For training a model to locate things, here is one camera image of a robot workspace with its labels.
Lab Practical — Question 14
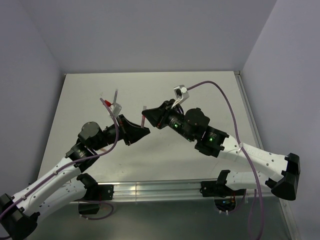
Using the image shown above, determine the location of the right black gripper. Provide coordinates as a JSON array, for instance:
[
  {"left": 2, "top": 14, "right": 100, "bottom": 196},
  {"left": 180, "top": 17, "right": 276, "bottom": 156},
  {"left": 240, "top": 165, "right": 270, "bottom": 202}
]
[{"left": 141, "top": 98, "right": 195, "bottom": 142}]

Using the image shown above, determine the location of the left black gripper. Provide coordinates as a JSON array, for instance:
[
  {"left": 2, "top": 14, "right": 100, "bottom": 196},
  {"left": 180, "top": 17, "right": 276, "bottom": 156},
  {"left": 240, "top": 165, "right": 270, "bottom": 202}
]
[{"left": 91, "top": 114, "right": 150, "bottom": 151}]

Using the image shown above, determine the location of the red pen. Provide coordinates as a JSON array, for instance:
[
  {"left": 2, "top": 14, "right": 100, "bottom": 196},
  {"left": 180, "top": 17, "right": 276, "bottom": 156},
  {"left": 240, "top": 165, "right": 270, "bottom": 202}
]
[{"left": 140, "top": 115, "right": 145, "bottom": 129}]

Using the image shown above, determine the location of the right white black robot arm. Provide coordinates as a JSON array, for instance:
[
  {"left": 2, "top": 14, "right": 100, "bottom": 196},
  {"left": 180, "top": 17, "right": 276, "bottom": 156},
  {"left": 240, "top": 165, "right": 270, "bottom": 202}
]
[{"left": 142, "top": 99, "right": 301, "bottom": 201}]

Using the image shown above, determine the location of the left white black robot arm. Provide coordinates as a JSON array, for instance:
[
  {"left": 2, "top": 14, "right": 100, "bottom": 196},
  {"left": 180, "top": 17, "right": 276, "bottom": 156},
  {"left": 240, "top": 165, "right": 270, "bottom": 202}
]
[{"left": 0, "top": 114, "right": 150, "bottom": 240}]

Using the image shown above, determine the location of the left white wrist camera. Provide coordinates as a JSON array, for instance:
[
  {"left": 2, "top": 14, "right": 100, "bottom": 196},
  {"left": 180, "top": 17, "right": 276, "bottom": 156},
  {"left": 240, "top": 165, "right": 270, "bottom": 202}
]
[{"left": 104, "top": 100, "right": 122, "bottom": 118}]

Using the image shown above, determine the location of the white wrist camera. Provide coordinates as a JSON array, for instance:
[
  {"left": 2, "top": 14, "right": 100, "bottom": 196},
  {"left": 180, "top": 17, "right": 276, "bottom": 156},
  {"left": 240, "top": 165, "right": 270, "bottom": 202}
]
[
  {"left": 172, "top": 85, "right": 190, "bottom": 107},
  {"left": 104, "top": 100, "right": 122, "bottom": 118}
]

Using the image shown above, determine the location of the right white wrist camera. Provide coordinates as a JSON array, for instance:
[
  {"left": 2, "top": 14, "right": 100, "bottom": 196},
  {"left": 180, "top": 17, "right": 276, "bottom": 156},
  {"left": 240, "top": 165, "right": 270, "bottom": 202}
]
[{"left": 172, "top": 85, "right": 190, "bottom": 107}]

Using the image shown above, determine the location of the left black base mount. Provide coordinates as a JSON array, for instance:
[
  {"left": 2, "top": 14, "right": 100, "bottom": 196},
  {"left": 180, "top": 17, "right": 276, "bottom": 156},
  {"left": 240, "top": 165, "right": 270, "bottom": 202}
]
[{"left": 77, "top": 184, "right": 115, "bottom": 220}]

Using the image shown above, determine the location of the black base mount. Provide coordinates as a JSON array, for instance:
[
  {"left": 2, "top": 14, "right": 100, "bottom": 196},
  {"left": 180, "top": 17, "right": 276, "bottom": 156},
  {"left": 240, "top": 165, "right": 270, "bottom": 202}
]
[
  {"left": 77, "top": 184, "right": 115, "bottom": 220},
  {"left": 199, "top": 180, "right": 247, "bottom": 215}
]

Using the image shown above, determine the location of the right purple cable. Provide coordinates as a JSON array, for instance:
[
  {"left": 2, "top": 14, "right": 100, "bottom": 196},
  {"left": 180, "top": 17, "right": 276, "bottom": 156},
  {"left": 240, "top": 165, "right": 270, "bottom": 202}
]
[{"left": 187, "top": 80, "right": 265, "bottom": 240}]

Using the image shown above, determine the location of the aluminium front rail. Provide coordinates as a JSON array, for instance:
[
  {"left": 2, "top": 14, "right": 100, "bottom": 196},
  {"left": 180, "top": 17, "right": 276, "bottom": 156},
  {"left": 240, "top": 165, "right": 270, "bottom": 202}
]
[{"left": 23, "top": 180, "right": 287, "bottom": 204}]

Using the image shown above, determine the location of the aluminium rail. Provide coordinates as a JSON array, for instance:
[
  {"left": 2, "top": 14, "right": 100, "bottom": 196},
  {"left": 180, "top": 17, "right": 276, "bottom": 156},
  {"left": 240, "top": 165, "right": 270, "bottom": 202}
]
[
  {"left": 23, "top": 180, "right": 287, "bottom": 204},
  {"left": 233, "top": 71, "right": 264, "bottom": 150}
]

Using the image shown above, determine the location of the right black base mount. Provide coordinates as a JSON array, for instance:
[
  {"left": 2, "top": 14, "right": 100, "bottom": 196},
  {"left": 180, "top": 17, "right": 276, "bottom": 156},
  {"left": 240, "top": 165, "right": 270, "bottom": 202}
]
[{"left": 199, "top": 180, "right": 247, "bottom": 215}]

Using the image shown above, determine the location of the aluminium right side rail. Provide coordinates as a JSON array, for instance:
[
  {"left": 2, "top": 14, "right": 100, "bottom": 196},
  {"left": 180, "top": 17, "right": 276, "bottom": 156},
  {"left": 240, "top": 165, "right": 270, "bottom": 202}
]
[{"left": 233, "top": 71, "right": 264, "bottom": 150}]

